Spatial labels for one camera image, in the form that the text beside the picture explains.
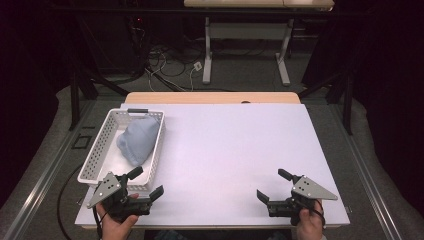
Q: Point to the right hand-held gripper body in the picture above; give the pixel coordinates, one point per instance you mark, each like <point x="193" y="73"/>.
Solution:
<point x="308" y="190"/>

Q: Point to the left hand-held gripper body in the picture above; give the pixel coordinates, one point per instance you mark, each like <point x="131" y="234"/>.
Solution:
<point x="108" y="188"/>

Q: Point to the light blue cloth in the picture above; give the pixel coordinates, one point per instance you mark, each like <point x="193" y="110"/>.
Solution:
<point x="138" y="141"/>

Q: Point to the white perforated plastic basket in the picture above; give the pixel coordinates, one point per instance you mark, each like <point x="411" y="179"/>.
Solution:
<point x="100" y="146"/>

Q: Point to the person's right hand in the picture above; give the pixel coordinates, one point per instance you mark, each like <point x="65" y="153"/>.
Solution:
<point x="310" y="226"/>

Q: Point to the person's left hand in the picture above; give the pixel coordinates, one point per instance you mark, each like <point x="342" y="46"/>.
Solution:
<point x="115" y="230"/>

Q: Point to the white table board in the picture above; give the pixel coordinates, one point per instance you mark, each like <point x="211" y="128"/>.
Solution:
<point x="226" y="156"/>

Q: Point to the black metal stand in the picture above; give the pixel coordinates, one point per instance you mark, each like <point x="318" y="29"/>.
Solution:
<point x="348" y="106"/>
<point x="74" y="100"/>

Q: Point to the wooden table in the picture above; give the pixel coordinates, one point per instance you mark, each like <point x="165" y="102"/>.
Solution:
<point x="206" y="98"/>

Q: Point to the white power adapter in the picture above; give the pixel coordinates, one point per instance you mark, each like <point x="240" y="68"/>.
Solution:
<point x="197" y="66"/>

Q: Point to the white-legged background desk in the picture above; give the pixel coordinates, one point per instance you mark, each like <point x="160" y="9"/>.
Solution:
<point x="207" y="50"/>

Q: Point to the metal floor rail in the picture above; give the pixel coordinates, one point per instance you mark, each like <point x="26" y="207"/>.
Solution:
<point x="50" y="180"/>
<point x="370" y="180"/>

